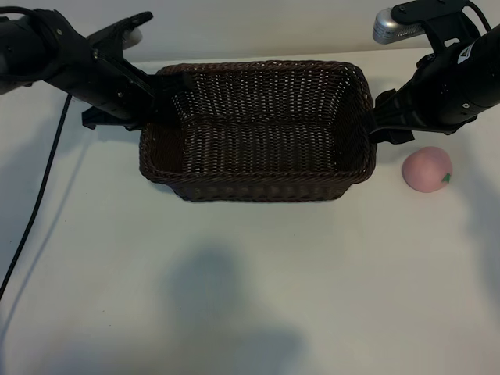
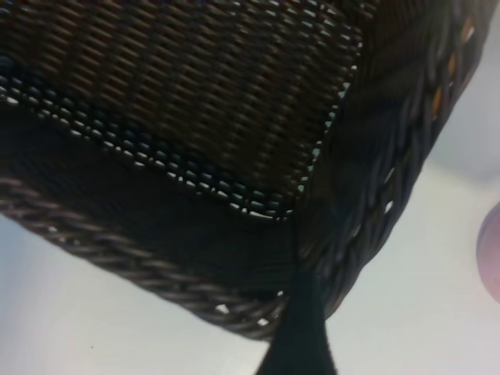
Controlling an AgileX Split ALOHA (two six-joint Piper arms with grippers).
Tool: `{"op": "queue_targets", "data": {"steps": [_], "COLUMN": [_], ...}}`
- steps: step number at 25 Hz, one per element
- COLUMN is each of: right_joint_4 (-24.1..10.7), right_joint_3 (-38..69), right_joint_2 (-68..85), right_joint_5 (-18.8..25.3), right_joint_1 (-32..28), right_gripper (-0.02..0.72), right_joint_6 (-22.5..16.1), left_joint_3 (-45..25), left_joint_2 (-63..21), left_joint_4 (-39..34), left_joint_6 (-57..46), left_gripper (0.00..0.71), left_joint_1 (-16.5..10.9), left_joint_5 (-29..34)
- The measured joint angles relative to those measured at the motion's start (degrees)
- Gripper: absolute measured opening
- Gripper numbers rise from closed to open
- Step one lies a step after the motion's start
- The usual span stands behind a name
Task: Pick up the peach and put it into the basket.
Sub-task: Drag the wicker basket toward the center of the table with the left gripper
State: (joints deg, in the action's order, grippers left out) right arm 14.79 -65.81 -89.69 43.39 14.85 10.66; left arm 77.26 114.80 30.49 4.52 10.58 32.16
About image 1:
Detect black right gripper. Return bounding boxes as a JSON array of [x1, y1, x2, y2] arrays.
[[366, 41, 484, 144]]

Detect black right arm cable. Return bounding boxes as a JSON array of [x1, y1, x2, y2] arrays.
[[464, 2, 493, 30]]

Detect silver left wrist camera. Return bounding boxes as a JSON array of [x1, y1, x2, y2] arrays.
[[123, 25, 145, 47]]

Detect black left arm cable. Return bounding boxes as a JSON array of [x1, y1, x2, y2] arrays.
[[0, 95, 73, 302]]

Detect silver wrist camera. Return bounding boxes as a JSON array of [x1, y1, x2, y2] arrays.
[[123, 25, 145, 47], [371, 8, 427, 45]]

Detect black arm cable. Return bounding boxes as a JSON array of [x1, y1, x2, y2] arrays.
[[0, 95, 73, 302], [464, 2, 493, 30]]

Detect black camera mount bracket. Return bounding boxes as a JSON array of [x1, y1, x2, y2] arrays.
[[390, 0, 485, 52], [85, 11, 154, 52]]

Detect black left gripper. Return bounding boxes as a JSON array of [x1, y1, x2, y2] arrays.
[[42, 15, 192, 132]]

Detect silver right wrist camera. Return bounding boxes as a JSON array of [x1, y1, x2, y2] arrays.
[[371, 8, 427, 45]]

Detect pink peach with green leaf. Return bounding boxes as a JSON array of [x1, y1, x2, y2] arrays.
[[401, 145, 454, 194]]

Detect black right camera mount bracket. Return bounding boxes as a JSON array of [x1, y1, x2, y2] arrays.
[[390, 0, 485, 52]]

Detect black left camera mount bracket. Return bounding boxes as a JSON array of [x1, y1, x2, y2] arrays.
[[85, 11, 154, 52]]

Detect dark brown wicker basket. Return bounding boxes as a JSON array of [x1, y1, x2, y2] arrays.
[[139, 59, 375, 203]]

